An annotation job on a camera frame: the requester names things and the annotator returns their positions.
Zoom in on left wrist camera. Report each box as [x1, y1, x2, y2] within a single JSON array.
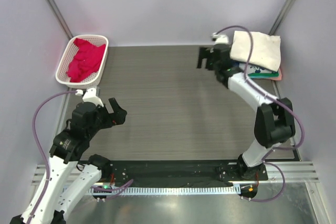
[[75, 87, 104, 107]]

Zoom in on left aluminium frame post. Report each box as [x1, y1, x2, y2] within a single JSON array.
[[45, 0, 73, 40]]

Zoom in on cream white t shirt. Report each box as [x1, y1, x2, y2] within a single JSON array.
[[230, 30, 281, 72]]

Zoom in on folded green t shirt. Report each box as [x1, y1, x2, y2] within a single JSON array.
[[248, 72, 279, 79]]

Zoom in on aluminium frame post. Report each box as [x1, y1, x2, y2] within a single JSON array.
[[45, 0, 73, 40], [268, 0, 296, 36]]

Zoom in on right aluminium frame post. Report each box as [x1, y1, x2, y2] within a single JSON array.
[[268, 0, 296, 36]]

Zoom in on aluminium extrusion rail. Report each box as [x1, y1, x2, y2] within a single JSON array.
[[31, 162, 319, 186]]

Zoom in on white perforated plastic basket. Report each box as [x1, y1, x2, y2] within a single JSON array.
[[55, 34, 109, 89]]

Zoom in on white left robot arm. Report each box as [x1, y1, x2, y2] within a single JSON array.
[[11, 98, 127, 223]]

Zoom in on folded white blue patterned shirt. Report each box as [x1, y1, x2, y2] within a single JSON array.
[[236, 62, 274, 74]]

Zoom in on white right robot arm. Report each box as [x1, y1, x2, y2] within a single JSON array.
[[197, 44, 296, 180]]

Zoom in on slotted grey cable duct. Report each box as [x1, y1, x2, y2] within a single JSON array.
[[86, 185, 241, 197]]

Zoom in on red t shirt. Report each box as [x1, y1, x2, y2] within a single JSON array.
[[66, 38, 106, 82]]

